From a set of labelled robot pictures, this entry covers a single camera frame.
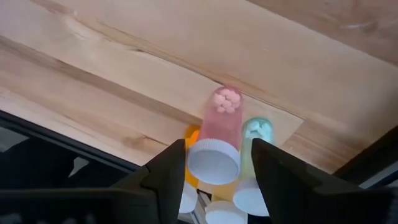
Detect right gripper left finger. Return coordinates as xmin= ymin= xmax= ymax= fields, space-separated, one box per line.
xmin=110 ymin=139 xmax=187 ymax=224

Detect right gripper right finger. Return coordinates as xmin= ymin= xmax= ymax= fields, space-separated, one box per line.
xmin=252 ymin=138 xmax=361 ymax=224

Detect yellow pill bottle white cap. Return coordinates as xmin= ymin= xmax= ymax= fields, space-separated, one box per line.
xmin=198 ymin=180 xmax=249 ymax=224

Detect pink pill bottle white cap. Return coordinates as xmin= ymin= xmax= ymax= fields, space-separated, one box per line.
xmin=187 ymin=86 xmax=244 ymax=186

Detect orange pill bottle white cap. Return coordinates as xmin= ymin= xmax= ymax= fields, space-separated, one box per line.
xmin=178 ymin=124 xmax=201 ymax=215

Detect green pill bottle white cap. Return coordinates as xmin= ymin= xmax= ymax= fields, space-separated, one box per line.
xmin=233 ymin=116 xmax=275 ymax=218

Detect black aluminium frame rails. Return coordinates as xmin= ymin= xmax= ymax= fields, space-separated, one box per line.
xmin=332 ymin=124 xmax=398 ymax=190

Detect black table edge frame bar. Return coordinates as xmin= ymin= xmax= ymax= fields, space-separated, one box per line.
xmin=0 ymin=108 xmax=142 ymax=175

